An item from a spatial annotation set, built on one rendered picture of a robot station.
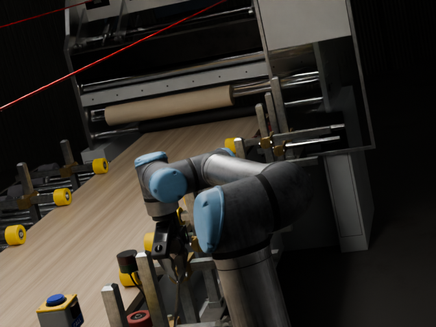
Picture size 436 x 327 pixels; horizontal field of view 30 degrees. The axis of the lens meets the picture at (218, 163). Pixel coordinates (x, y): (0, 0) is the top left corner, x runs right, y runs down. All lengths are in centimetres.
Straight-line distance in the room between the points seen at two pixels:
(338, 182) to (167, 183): 281
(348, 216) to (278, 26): 118
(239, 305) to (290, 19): 317
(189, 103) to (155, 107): 21
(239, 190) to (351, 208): 333
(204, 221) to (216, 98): 329
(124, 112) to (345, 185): 140
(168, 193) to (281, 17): 264
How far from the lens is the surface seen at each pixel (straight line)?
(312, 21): 457
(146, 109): 492
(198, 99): 481
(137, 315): 243
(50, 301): 182
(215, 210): 151
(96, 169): 425
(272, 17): 460
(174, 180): 206
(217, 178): 197
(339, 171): 477
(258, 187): 154
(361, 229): 488
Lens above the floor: 187
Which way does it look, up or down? 14 degrees down
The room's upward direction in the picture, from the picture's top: 13 degrees counter-clockwise
